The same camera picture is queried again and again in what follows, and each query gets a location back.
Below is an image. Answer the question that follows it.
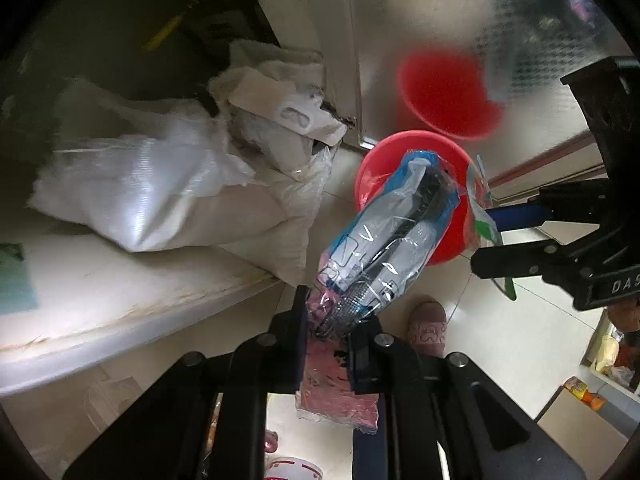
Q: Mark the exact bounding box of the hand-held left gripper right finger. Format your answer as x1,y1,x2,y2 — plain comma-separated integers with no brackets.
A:
347,317,586,480

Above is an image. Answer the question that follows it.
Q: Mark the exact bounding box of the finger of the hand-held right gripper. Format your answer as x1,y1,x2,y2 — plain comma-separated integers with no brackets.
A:
471,235,596,279
487,180,608,232

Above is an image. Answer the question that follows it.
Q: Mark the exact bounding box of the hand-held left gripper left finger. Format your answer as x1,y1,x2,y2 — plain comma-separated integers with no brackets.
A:
62,285,310,480

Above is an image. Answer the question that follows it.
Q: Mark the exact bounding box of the clear blue plastic wrapper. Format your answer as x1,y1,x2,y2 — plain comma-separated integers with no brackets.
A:
295,149,462,435

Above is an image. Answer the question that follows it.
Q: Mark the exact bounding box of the red plastic bucket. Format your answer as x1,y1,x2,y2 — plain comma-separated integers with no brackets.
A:
354,130,488,267

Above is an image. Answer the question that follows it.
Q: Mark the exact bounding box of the pink slipper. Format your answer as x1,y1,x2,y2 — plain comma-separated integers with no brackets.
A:
407,300,448,358

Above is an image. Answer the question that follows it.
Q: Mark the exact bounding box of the white paper tub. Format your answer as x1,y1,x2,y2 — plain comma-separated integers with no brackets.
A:
264,455,321,480

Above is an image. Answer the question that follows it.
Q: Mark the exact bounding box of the cardboard box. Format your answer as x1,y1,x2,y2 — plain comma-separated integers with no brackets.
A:
535,387,631,456

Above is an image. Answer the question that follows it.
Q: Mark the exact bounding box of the white woven sack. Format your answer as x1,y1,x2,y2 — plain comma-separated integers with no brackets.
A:
27,80,331,286

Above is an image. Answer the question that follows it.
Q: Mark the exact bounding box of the white cabinet door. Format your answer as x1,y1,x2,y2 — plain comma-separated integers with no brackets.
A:
240,0,373,151

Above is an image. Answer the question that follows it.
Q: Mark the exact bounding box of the white cardboard packaging insert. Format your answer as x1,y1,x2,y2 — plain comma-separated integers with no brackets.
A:
230,71,348,147

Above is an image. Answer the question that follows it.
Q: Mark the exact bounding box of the teal sticker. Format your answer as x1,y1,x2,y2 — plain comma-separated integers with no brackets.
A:
0,242,40,316

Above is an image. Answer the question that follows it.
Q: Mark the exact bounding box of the yellow handled tool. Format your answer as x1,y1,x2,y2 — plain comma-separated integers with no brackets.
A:
144,14,187,52

